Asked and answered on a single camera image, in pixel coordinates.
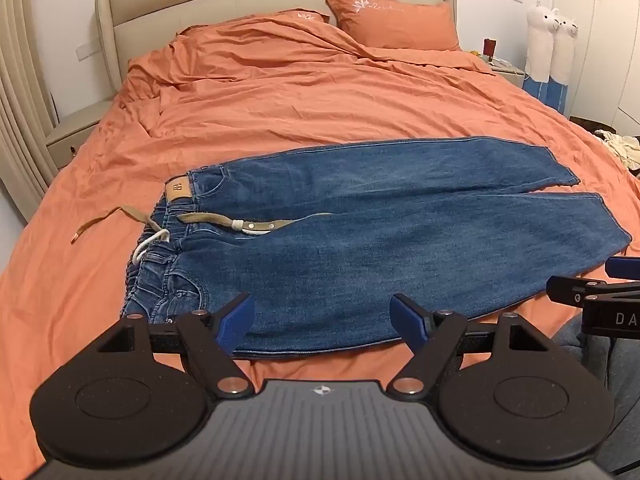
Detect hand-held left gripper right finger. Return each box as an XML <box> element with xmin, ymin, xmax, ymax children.
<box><xmin>387</xmin><ymin>293</ymin><xmax>549</xmax><ymax>399</ymax></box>

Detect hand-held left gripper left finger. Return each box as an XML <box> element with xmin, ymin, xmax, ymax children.
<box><xmin>96</xmin><ymin>291</ymin><xmax>257</xmax><ymax>400</ymax></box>

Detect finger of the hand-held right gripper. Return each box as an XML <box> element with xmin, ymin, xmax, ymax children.
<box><xmin>546</xmin><ymin>275</ymin><xmax>640</xmax><ymax>307</ymax></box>
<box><xmin>604</xmin><ymin>256</ymin><xmax>640</xmax><ymax>279</ymax></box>

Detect blue denim pants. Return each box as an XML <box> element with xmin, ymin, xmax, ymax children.
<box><xmin>120</xmin><ymin>136</ymin><xmax>634</xmax><ymax>362</ymax></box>

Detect person's grey trouser leg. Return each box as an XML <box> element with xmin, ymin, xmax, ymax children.
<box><xmin>549</xmin><ymin>320</ymin><xmax>640</xmax><ymax>477</ymax></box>

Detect tan fabric belt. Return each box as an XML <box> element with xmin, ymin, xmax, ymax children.
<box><xmin>69</xmin><ymin>204</ymin><xmax>335</xmax><ymax>246</ymax></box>

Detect pile of light clothes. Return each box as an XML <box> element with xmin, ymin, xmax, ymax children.
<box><xmin>594</xmin><ymin>128</ymin><xmax>640</xmax><ymax>171</ymax></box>

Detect white alpaca plush toy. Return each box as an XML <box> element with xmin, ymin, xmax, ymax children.
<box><xmin>523</xmin><ymin>0</ymin><xmax>561</xmax><ymax>99</ymax></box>
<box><xmin>547</xmin><ymin>7</ymin><xmax>581</xmax><ymax>114</ymax></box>

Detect white nightstand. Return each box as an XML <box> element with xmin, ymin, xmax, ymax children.
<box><xmin>487</xmin><ymin>58</ymin><xmax>527</xmax><ymax>90</ymax></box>

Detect orange duvet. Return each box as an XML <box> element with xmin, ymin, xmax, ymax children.
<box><xmin>0</xmin><ymin>7</ymin><xmax>640</xmax><ymax>463</ymax></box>

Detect white wardrobe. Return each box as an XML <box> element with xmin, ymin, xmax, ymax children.
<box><xmin>552</xmin><ymin>0</ymin><xmax>640</xmax><ymax>132</ymax></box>

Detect beige nightstand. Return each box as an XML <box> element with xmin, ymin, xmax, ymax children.
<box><xmin>45</xmin><ymin>99</ymin><xmax>115</xmax><ymax>171</ymax></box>

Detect orange pillow with script embroidery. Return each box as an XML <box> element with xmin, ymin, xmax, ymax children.
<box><xmin>324</xmin><ymin>0</ymin><xmax>462</xmax><ymax>52</ymax></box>

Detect beige curtain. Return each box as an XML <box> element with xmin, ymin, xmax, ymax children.
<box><xmin>0</xmin><ymin>0</ymin><xmax>61</xmax><ymax>222</ymax></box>

